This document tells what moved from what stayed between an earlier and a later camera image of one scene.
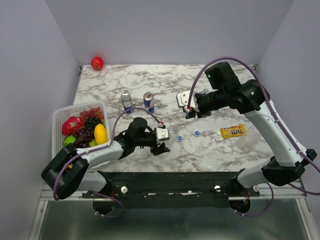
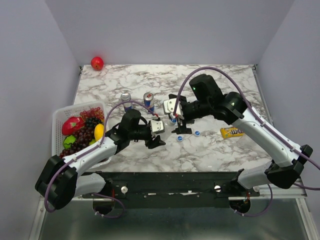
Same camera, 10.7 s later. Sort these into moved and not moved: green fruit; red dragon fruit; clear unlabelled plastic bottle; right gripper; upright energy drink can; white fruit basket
Moved: right gripper; clear unlabelled plastic bottle
Not moved: red dragon fruit; upright energy drink can; white fruit basket; green fruit
